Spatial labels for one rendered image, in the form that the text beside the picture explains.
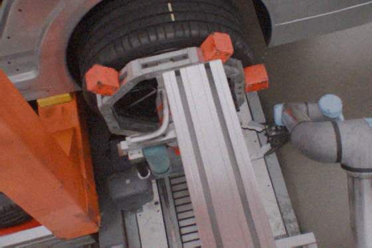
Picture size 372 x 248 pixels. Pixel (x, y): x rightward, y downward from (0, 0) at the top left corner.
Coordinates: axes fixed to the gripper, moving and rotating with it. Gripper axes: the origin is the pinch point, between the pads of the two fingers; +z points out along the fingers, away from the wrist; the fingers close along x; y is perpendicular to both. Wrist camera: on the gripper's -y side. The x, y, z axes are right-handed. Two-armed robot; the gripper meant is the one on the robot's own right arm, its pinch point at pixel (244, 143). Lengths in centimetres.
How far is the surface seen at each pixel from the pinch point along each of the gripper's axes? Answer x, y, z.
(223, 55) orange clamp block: -20.4, 29.2, 1.8
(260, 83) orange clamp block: -20.4, 4.0, -11.6
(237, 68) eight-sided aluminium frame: -22.2, 15.5, -3.2
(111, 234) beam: 0, -70, 64
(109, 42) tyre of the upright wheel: -35, 30, 39
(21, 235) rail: -1, -44, 96
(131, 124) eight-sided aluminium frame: -25.1, -14.0, 40.5
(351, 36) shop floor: -83, -83, -81
